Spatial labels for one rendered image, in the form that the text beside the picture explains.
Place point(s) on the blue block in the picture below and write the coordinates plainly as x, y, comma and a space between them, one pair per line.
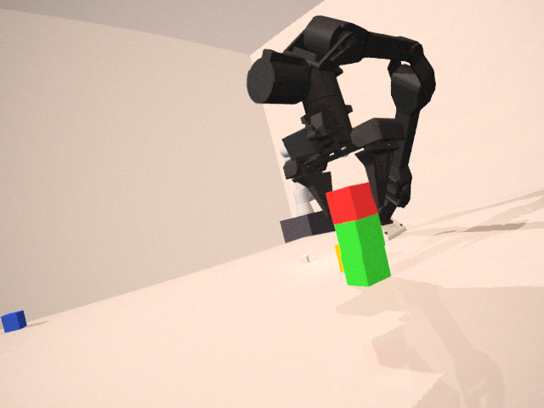
14, 321

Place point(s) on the green block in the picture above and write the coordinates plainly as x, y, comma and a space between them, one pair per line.
366, 269
361, 236

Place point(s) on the yellow block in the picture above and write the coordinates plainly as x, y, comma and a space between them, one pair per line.
339, 258

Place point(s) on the red block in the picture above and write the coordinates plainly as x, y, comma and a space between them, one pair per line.
351, 203

